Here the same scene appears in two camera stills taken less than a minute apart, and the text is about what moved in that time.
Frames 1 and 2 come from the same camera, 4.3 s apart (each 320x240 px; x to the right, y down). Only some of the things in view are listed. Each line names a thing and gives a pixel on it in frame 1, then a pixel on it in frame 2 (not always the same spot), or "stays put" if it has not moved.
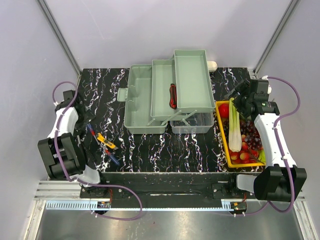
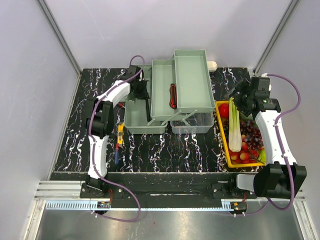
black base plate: x=167 y=190 stays put
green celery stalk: x=235 y=131 stays put
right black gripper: x=242 y=89 stays put
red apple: x=224 y=109 stays put
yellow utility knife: x=101 y=138 to x=120 y=130
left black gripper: x=88 y=116 to x=144 y=95
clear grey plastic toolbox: x=176 y=94 stays put
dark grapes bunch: x=245 y=155 stays put
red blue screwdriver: x=111 y=157 to x=117 y=153
